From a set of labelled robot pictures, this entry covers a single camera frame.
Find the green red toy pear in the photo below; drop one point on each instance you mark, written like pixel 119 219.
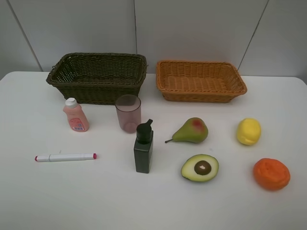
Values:
pixel 194 130

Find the halved toy avocado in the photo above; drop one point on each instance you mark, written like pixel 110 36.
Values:
pixel 200 168

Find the yellow toy lemon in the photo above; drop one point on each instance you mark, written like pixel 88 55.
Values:
pixel 248 131

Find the orange toy tangerine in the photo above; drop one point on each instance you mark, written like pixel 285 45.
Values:
pixel 271 174

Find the translucent pink plastic cup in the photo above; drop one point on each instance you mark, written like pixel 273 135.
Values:
pixel 128 109

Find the dark green pump bottle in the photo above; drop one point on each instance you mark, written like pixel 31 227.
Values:
pixel 143 147

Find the orange wicker basket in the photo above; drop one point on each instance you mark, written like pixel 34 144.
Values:
pixel 196 81

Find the dark brown wicker basket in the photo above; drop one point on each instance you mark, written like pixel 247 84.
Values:
pixel 98 78

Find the pink lotion bottle white cap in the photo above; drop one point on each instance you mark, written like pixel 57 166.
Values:
pixel 75 116

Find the white marker with pink ends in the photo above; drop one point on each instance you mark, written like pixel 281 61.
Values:
pixel 65 157

